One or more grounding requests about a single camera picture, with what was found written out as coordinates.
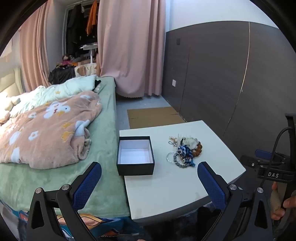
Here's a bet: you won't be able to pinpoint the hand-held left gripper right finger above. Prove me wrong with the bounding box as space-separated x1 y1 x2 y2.
197 161 274 241

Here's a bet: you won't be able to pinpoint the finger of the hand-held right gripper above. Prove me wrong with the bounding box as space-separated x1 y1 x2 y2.
255 149 278 161
239 155 263 173

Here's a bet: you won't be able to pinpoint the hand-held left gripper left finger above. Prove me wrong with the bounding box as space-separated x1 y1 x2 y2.
26 161 102 241

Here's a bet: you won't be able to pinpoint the black jewelry box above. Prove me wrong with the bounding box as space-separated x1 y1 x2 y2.
116 136 155 176

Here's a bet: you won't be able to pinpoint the person's right hand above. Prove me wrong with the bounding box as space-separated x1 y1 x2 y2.
270 181 296 220

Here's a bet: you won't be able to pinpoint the white table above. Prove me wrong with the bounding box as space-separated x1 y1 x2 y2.
119 120 246 220

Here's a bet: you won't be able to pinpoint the colourful printed bed skirt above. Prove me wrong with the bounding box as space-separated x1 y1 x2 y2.
0 199 144 241

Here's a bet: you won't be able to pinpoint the white flower scrunchie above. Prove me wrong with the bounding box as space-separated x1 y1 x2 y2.
184 137 199 150

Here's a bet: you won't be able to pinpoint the silver bangle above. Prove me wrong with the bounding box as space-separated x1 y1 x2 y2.
166 151 183 164

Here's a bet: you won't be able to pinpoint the bed with green sheet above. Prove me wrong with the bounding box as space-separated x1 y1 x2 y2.
0 76 131 218

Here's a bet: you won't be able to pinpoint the pink printed fleece blanket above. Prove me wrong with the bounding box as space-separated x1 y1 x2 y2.
0 91 102 169

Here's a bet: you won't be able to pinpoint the flat brown cardboard sheet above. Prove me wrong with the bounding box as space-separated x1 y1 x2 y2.
127 107 186 129

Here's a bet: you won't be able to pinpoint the pale green star duvet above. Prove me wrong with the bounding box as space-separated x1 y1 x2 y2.
9 75 97 116

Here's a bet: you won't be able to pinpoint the pile of black clothing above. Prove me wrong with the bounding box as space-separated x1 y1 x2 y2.
48 66 77 85

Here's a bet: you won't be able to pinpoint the cream pillow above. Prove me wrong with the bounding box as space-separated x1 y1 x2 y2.
0 96 21 123

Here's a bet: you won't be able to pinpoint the cream patterned cloth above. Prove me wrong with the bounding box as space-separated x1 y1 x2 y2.
75 64 97 77

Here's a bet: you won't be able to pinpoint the magenta cloth bundle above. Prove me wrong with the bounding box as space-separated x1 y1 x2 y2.
61 54 77 67

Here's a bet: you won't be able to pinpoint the beige padded headboard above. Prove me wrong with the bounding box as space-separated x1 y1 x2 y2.
0 67 23 98

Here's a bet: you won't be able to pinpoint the wide pink curtain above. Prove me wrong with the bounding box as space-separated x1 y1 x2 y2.
97 0 166 98

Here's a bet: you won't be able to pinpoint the narrow pink curtain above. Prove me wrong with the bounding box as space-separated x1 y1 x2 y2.
20 0 52 92

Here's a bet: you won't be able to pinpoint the hanging black clothes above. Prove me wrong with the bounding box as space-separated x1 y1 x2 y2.
66 3 88 56

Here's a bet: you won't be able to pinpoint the hanging orange garment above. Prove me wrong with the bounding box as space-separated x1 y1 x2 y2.
86 1 98 36

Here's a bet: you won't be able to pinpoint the blue braided bracelet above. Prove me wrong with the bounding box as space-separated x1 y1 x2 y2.
178 144 196 167

